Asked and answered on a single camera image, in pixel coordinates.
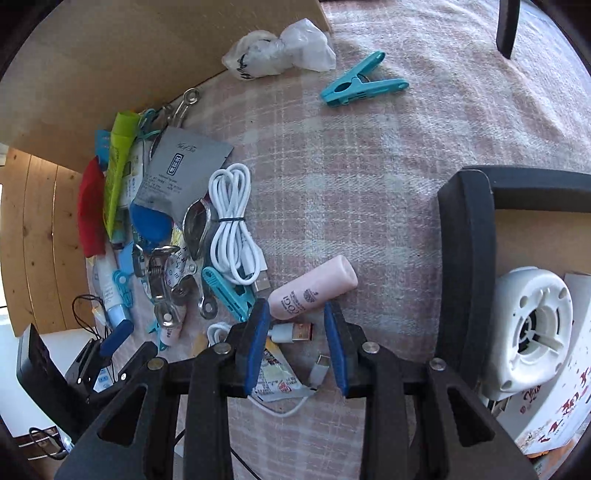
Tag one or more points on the white tube with blue cap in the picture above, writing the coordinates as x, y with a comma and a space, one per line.
111, 290

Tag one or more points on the metal spring clamp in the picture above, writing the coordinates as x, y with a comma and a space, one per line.
161, 277
196, 226

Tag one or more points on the metal snap hook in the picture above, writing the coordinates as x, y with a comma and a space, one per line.
182, 108

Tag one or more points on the pink plaid tablecloth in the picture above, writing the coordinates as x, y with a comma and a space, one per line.
369, 184

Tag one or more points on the small pink white tube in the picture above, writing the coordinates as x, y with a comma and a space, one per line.
170, 332

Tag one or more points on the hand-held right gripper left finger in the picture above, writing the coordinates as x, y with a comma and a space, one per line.
257, 341

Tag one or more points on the blue round pad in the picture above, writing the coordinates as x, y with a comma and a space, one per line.
150, 226

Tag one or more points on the red pouch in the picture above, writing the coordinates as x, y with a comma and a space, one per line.
91, 207

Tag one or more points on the light blue hanger clip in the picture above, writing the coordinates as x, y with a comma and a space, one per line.
122, 286

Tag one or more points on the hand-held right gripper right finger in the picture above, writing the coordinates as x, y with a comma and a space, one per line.
333, 346

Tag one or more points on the white plastic bag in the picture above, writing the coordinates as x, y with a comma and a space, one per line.
272, 50

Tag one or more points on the yellow-green packet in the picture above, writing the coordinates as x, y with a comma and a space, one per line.
117, 161

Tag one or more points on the white floral box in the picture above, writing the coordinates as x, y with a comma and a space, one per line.
568, 392

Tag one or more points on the grey sachet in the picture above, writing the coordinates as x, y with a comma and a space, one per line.
180, 166

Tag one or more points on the black tripod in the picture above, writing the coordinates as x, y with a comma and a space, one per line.
508, 27

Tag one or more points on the pine wood panel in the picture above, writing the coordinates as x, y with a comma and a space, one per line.
41, 240

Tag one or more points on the teal clothespin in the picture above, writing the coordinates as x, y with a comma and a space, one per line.
221, 286
355, 85

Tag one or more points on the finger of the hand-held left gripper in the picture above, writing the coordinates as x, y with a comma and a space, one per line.
115, 337
136, 360

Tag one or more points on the white plug-in device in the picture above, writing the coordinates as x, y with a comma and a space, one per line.
508, 314

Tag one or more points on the printed condiment sachet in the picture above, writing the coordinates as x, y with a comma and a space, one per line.
277, 374

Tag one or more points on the brown fibreboard panel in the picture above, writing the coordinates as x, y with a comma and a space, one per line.
138, 55

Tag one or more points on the colourful printed strip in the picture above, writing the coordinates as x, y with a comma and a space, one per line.
178, 267

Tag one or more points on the black tray with cork base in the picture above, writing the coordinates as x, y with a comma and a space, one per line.
466, 258

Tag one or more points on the blue packet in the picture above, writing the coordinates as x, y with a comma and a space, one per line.
102, 145

